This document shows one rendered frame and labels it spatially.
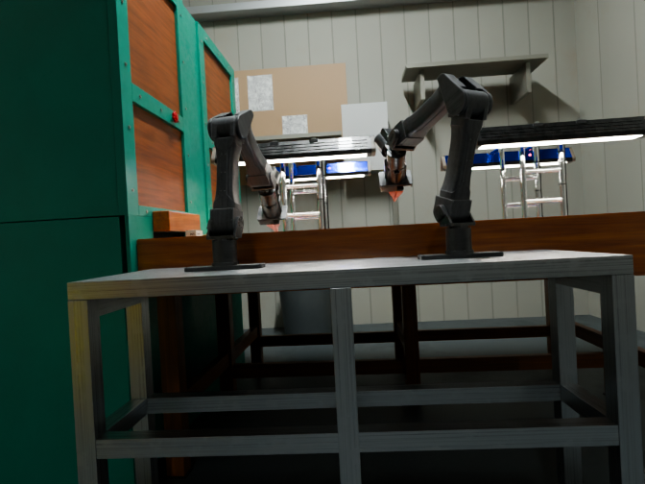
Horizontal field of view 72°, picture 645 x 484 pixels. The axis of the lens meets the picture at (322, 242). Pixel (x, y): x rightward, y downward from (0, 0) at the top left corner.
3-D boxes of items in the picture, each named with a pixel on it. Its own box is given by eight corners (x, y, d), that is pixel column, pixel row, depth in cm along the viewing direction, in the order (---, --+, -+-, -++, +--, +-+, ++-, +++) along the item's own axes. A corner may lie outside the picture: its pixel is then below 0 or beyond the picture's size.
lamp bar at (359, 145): (376, 152, 162) (375, 133, 162) (210, 163, 167) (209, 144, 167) (375, 156, 170) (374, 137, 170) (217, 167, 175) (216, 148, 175)
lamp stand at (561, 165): (594, 240, 159) (588, 116, 159) (537, 243, 161) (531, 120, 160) (569, 240, 178) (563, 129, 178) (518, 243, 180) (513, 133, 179)
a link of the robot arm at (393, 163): (381, 161, 139) (382, 144, 133) (397, 157, 140) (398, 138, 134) (392, 175, 134) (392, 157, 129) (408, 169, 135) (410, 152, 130)
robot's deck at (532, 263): (633, 274, 90) (633, 254, 90) (67, 301, 97) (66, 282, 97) (490, 255, 180) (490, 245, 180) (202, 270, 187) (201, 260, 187)
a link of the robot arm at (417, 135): (385, 131, 130) (453, 60, 104) (410, 133, 134) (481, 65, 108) (394, 168, 127) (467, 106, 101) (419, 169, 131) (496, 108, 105)
